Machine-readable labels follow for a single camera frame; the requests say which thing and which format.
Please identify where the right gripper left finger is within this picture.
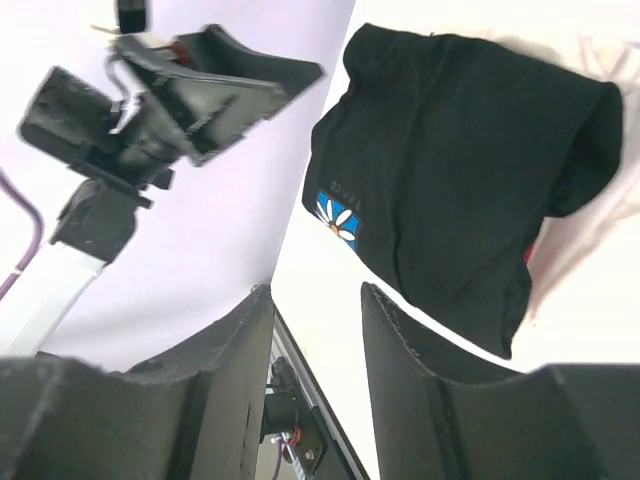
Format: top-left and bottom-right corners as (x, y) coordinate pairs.
(128, 285), (274, 479)

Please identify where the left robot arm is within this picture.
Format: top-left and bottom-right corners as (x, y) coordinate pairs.
(1, 25), (323, 355)

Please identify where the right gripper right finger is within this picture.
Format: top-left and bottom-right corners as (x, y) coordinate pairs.
(361, 283), (530, 479)

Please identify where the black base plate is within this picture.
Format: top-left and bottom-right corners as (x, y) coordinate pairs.
(261, 312), (369, 480)

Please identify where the black daisy print t-shirt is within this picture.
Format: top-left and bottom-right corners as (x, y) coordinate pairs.
(302, 24), (623, 359)

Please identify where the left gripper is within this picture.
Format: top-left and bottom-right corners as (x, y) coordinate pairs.
(18, 24), (323, 190)

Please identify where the white t-shirt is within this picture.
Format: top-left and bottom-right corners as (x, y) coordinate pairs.
(527, 33), (639, 319)

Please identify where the pink t-shirt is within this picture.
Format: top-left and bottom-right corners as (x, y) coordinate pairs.
(524, 240), (538, 269)

